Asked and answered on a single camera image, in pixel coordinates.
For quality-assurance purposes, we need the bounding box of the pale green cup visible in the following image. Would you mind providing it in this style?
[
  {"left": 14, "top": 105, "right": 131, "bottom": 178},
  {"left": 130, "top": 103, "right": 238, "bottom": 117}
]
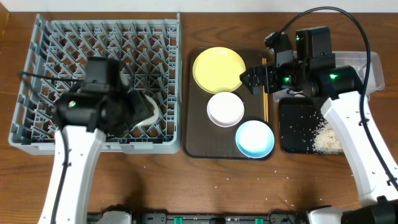
[{"left": 134, "top": 95, "right": 159, "bottom": 127}]

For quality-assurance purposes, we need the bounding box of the light blue bowl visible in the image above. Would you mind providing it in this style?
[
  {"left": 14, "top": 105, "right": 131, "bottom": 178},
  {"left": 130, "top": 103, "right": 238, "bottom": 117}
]
[{"left": 235, "top": 120, "right": 275, "bottom": 159}]

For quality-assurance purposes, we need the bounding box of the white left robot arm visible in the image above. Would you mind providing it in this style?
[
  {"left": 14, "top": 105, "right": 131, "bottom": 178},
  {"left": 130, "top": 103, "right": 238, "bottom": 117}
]
[{"left": 39, "top": 57, "right": 159, "bottom": 223}]

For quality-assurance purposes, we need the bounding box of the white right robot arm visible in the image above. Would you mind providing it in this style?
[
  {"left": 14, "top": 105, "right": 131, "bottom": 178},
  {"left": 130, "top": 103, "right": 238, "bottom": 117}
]
[{"left": 240, "top": 26, "right": 397, "bottom": 224}]

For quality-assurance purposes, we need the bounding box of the black waste tray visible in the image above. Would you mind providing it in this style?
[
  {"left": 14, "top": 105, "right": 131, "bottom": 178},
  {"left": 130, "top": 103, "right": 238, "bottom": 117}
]
[{"left": 279, "top": 97, "right": 326, "bottom": 154}]

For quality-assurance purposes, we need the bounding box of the pile of rice waste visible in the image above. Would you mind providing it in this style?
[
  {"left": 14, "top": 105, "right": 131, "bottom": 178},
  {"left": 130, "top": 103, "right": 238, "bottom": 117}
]
[{"left": 312, "top": 121, "right": 343, "bottom": 154}]

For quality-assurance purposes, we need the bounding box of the wooden chopstick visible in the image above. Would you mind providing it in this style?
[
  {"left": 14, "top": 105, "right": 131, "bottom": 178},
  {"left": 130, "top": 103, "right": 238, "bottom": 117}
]
[
  {"left": 262, "top": 57, "right": 267, "bottom": 123},
  {"left": 264, "top": 57, "right": 269, "bottom": 123}
]

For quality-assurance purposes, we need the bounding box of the yellow round plate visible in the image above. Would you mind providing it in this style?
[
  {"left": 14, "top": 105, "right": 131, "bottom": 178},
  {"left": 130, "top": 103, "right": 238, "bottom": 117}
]
[{"left": 193, "top": 47, "right": 246, "bottom": 94}]

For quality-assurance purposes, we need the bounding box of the grey plastic dish rack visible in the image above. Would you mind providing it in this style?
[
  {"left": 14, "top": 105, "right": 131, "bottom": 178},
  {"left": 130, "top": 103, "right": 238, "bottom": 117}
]
[{"left": 9, "top": 15, "right": 182, "bottom": 155}]

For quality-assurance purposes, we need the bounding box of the dark brown serving tray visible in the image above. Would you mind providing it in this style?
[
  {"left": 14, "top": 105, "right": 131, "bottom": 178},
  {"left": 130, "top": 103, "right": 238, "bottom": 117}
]
[{"left": 183, "top": 48, "right": 274, "bottom": 160}]

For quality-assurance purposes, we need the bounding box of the clear plastic bin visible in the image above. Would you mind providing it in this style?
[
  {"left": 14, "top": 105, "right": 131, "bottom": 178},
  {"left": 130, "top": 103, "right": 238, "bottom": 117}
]
[{"left": 272, "top": 51, "right": 385, "bottom": 103}]

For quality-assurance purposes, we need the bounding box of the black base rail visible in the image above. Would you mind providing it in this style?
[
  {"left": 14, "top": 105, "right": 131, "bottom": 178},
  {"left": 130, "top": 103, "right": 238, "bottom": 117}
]
[{"left": 86, "top": 204, "right": 309, "bottom": 224}]

